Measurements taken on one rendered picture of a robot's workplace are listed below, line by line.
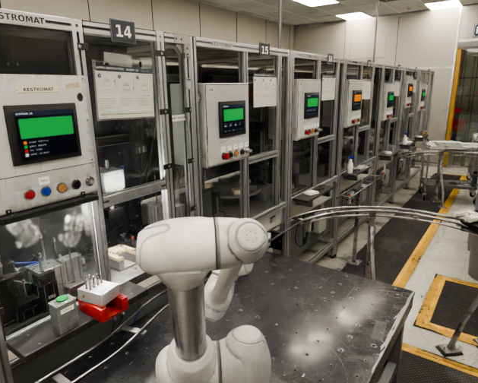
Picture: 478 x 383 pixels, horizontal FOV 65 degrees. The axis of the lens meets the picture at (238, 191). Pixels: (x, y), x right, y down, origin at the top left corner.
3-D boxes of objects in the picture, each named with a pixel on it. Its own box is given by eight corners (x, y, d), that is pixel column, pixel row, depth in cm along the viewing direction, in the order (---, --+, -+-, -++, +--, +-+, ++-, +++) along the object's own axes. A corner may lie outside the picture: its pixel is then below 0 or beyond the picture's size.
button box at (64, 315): (60, 335, 138) (55, 306, 134) (49, 327, 142) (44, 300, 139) (80, 324, 144) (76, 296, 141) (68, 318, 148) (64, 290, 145)
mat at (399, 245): (388, 314, 302) (388, 314, 302) (319, 293, 335) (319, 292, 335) (467, 175, 758) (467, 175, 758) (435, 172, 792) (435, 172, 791)
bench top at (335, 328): (279, 571, 91) (279, 559, 90) (49, 383, 152) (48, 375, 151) (414, 297, 208) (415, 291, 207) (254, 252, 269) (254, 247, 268)
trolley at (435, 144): (421, 201, 596) (428, 140, 571) (416, 192, 648) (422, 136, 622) (484, 206, 570) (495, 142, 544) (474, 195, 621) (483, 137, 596)
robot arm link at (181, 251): (221, 397, 132) (157, 404, 130) (218, 352, 145) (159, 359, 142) (223, 248, 84) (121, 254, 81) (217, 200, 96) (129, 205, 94)
